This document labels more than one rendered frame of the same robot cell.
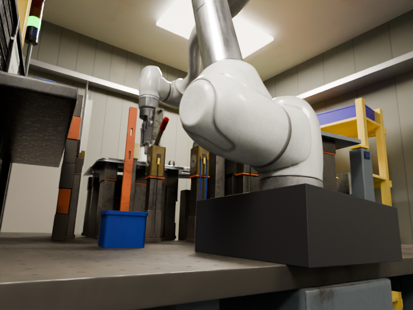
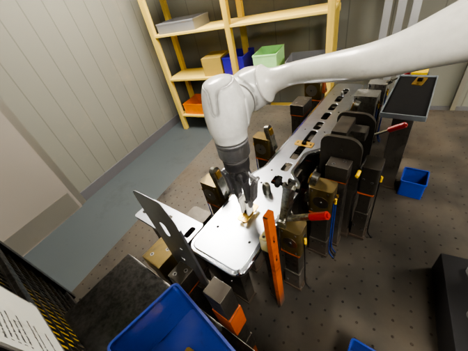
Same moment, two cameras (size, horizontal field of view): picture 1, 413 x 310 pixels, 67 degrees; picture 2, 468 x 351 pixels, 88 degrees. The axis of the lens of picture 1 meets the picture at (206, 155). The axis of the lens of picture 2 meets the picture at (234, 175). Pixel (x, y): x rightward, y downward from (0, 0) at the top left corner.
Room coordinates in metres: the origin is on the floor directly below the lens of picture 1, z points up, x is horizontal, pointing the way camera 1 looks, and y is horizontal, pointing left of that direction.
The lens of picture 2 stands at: (0.81, 0.46, 1.64)
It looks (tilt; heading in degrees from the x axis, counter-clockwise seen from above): 39 degrees down; 341
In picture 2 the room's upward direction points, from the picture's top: 14 degrees counter-clockwise
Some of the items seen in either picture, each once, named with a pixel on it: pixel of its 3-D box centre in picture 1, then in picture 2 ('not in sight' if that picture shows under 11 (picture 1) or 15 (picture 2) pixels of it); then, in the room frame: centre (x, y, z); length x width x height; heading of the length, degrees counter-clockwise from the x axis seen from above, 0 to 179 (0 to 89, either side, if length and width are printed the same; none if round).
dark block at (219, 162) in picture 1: (216, 187); (334, 206); (1.24, -0.04, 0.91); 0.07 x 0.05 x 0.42; 27
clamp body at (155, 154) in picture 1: (154, 193); (298, 258); (1.16, 0.19, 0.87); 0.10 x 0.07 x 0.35; 27
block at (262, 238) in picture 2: (129, 190); (272, 268); (1.18, 0.28, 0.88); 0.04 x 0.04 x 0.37; 27
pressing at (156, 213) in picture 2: (83, 119); (176, 244); (1.22, 0.51, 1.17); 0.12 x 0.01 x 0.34; 27
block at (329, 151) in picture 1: (322, 190); (396, 144); (1.34, -0.50, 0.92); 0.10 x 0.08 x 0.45; 117
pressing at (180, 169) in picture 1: (238, 179); (304, 142); (1.55, -0.16, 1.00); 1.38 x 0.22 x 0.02; 117
